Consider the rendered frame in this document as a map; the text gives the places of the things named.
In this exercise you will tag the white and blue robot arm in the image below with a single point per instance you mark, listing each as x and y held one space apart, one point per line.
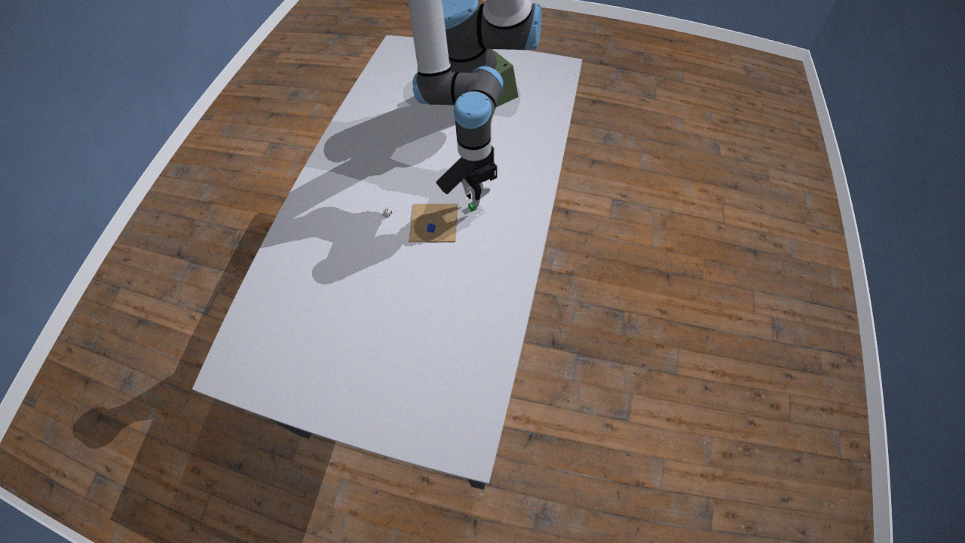
472 31

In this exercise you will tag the tan mat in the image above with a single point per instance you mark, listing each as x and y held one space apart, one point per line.
443 216

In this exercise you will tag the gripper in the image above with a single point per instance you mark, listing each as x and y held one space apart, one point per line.
474 178

